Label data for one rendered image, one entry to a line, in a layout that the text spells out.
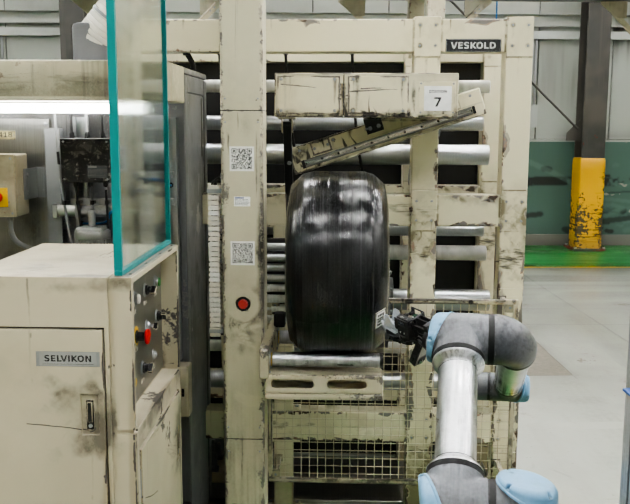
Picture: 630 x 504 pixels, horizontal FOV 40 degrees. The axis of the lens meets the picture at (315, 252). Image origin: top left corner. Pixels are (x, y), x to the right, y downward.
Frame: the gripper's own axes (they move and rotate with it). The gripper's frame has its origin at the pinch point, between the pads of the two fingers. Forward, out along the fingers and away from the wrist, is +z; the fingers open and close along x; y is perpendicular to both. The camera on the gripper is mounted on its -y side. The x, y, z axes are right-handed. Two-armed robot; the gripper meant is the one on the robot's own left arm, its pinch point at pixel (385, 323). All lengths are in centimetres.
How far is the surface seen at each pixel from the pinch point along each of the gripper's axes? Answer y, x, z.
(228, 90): 66, 4, 51
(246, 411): -28, 34, 35
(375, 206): 31.1, -11.2, 9.5
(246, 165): 45, 7, 45
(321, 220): 31.6, 4.1, 15.9
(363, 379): -17.8, 7.9, 5.3
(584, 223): -395, -706, 453
